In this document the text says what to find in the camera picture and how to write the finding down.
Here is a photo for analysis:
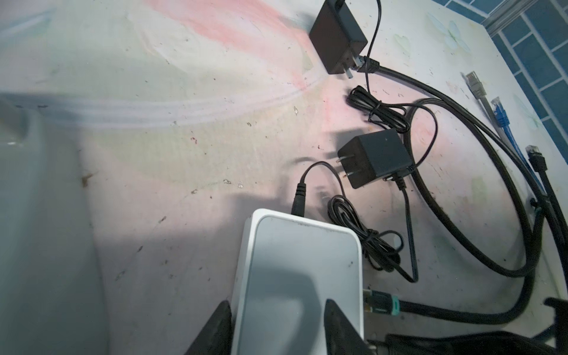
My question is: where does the grey ethernet cable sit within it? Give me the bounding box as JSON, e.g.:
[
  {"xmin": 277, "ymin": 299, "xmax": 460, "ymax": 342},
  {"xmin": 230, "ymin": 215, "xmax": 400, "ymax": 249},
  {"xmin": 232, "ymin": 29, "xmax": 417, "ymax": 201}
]
[{"xmin": 463, "ymin": 70, "xmax": 511, "ymax": 143}]

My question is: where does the black thick cable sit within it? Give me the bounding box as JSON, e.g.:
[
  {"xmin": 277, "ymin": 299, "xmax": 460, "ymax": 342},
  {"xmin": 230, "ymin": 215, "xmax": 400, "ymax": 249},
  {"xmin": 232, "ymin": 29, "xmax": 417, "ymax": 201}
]
[{"xmin": 356, "ymin": 55, "xmax": 549, "ymax": 325}]

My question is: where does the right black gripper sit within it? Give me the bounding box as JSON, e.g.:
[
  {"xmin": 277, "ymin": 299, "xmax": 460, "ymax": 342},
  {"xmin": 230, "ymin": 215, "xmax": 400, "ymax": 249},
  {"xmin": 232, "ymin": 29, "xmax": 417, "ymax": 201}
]
[{"xmin": 324, "ymin": 297, "xmax": 567, "ymax": 355}]

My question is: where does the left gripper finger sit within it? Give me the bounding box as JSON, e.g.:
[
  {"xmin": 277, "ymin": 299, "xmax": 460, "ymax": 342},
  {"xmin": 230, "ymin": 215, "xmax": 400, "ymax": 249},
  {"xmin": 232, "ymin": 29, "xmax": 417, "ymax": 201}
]
[{"xmin": 185, "ymin": 300, "xmax": 233, "ymax": 355}]

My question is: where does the white network switch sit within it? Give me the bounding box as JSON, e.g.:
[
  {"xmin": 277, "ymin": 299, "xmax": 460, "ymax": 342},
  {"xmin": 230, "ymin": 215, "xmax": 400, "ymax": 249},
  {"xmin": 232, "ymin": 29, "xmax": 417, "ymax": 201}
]
[{"xmin": 231, "ymin": 209, "xmax": 364, "ymax": 354}]

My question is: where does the black power adapter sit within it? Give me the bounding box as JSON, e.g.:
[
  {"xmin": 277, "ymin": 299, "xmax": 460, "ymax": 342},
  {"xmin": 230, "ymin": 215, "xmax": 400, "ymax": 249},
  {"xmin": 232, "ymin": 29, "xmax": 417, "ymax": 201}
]
[
  {"xmin": 291, "ymin": 130, "xmax": 419, "ymax": 283},
  {"xmin": 308, "ymin": 0, "xmax": 439, "ymax": 170}
]

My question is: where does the blue ethernet cable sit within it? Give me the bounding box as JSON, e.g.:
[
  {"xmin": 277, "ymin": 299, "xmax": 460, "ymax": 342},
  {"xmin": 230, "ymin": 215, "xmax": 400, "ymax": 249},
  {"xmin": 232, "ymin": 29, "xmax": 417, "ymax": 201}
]
[{"xmin": 490, "ymin": 96, "xmax": 547, "ymax": 196}]

